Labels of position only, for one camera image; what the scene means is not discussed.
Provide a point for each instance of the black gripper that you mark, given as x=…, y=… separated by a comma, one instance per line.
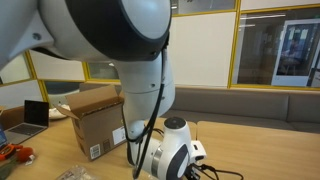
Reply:
x=192, y=172

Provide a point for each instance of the large clear plastic bag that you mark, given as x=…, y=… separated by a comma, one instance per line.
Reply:
x=76, y=173

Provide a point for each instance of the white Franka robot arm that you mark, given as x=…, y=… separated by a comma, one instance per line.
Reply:
x=100, y=30

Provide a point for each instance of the brown cardboard shipping box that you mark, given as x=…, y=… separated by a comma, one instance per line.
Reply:
x=96, y=130

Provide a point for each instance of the grey upholstered bench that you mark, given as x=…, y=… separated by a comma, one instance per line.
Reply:
x=233, y=103

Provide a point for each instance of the white framed poster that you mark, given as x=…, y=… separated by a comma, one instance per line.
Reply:
x=295, y=50

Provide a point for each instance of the grey open laptop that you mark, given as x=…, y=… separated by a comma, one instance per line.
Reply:
x=35, y=115

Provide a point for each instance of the red plush toy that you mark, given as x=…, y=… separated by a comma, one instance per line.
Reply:
x=25, y=155

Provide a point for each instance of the orange and black tool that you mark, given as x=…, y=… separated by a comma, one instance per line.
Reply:
x=8, y=150

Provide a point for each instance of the olive green cloth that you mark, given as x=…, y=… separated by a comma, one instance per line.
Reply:
x=6, y=168

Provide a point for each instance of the brown cardboard piece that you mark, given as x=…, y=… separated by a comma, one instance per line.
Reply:
x=13, y=116

